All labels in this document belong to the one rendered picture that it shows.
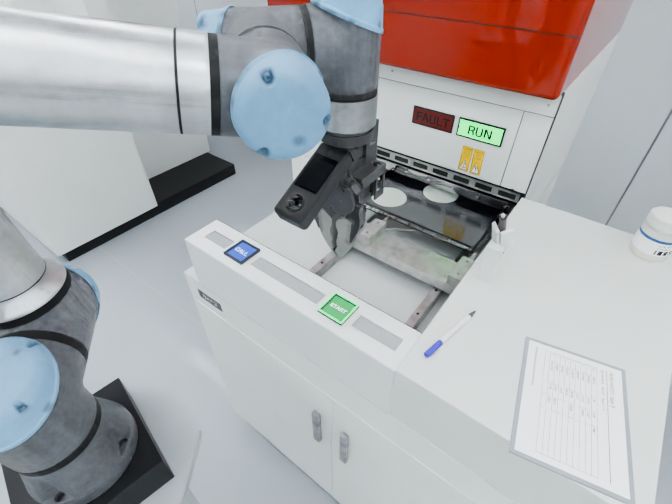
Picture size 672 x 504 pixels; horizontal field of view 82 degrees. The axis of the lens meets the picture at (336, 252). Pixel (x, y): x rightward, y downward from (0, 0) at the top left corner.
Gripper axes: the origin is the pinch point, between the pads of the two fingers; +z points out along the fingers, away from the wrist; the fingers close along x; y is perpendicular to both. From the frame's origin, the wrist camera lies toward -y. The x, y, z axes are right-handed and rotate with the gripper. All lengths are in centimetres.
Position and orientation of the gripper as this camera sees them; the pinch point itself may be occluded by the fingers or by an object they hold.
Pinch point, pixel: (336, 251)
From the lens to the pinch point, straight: 61.5
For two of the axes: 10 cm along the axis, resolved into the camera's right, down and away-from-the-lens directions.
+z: 0.0, 7.5, 6.6
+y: 6.1, -5.2, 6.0
